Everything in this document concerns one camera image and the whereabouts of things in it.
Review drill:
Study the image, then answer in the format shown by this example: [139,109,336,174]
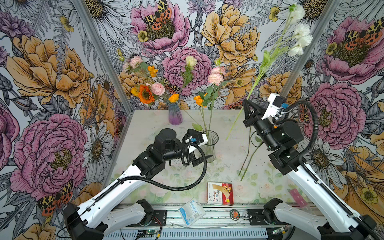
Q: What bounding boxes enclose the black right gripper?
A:
[241,99,279,150]

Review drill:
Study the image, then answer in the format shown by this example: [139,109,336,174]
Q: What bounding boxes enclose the pink carnation stem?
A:
[123,56,148,74]
[203,59,226,131]

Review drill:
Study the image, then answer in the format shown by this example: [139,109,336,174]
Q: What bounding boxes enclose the blue purple glass vase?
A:
[168,103,183,126]

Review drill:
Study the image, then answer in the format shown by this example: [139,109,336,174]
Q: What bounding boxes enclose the clear ribbed glass vase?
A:
[202,130,219,163]

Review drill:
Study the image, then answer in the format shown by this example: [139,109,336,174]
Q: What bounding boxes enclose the orange gerbera flower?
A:
[139,85,155,105]

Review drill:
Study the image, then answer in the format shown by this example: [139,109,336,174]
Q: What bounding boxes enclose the pink rose flower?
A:
[150,83,169,102]

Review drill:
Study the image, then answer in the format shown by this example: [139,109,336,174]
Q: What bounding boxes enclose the cream white rose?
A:
[182,56,197,88]

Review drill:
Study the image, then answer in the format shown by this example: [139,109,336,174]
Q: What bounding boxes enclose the white carnation stem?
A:
[225,3,314,141]

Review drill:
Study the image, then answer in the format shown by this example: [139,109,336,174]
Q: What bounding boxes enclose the yellow ranunculus stem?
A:
[131,66,158,98]

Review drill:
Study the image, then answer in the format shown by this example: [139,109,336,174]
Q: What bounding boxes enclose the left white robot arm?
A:
[63,128,208,240]

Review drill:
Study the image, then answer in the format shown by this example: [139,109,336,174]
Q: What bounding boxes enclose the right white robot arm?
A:
[243,98,380,240]

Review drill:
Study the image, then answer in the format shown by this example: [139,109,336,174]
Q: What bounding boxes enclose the small white rosebud stem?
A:
[241,142,264,182]

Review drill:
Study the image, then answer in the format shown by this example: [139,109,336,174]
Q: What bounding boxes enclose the orange yellow flower stems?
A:
[167,94,210,132]

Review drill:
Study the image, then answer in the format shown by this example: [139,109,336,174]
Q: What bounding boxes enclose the white blue tissue pack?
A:
[179,199,206,227]

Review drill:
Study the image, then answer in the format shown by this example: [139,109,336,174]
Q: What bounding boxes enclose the small green circuit board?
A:
[137,229,159,236]

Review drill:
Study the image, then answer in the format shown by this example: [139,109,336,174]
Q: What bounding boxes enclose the red bandage box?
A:
[207,182,234,206]

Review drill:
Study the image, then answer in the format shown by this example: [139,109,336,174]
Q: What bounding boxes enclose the pink clear plastic tube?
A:
[289,189,308,208]

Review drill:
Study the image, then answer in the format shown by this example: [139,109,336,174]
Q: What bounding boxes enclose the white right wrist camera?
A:
[262,93,289,120]

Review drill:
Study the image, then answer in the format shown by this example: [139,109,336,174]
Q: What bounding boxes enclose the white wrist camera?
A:
[262,93,289,120]
[182,133,208,153]

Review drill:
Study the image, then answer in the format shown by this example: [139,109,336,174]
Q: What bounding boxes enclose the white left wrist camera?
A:
[182,133,208,153]

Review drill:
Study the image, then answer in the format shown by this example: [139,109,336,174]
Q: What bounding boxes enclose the left black corrugated cable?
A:
[64,142,208,229]

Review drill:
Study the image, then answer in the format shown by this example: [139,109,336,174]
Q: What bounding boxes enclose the black corrugated cable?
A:
[64,142,208,229]
[278,98,384,240]

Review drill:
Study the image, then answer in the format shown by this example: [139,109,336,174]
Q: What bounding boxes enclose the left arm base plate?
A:
[144,210,168,227]

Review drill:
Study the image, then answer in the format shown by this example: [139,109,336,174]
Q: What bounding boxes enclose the right black corrugated cable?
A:
[278,98,384,240]

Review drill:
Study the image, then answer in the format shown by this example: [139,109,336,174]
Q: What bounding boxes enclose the slotted white cable duct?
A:
[103,228,269,240]

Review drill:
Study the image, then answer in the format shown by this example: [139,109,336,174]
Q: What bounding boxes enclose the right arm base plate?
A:
[243,209,287,226]

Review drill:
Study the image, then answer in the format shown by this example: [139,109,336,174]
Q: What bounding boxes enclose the left aluminium corner post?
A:
[74,1,134,117]

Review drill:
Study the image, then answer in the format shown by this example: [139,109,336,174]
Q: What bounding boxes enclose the aluminium corner post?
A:
[280,0,341,98]
[74,1,134,117]

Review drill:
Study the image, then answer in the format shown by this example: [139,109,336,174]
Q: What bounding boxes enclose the right aluminium corner post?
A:
[280,0,341,98]

